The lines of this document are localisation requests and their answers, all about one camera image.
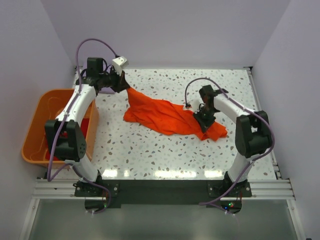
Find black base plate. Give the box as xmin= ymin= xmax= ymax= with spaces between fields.
xmin=74 ymin=178 xmax=252 ymax=210

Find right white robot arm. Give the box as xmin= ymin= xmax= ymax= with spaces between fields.
xmin=193 ymin=85 xmax=274 ymax=196

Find orange t-shirt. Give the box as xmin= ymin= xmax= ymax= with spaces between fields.
xmin=123 ymin=87 xmax=228 ymax=142

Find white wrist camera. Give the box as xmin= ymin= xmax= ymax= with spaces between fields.
xmin=112 ymin=56 xmax=129 ymax=73
xmin=187 ymin=99 xmax=201 ymax=111

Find red t-shirt in basket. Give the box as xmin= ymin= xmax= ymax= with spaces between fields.
xmin=44 ymin=119 xmax=87 ymax=162

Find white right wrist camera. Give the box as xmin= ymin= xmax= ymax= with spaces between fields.
xmin=187 ymin=99 xmax=201 ymax=111

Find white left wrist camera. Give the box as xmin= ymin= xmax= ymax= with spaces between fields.
xmin=112 ymin=56 xmax=129 ymax=73

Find aluminium front rail frame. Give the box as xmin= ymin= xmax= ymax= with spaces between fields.
xmin=20 ymin=179 xmax=307 ymax=240

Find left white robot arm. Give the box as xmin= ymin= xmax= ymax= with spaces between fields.
xmin=44 ymin=55 xmax=130 ymax=197

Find orange plastic basket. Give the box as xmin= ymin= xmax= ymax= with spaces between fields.
xmin=21 ymin=88 xmax=99 ymax=168

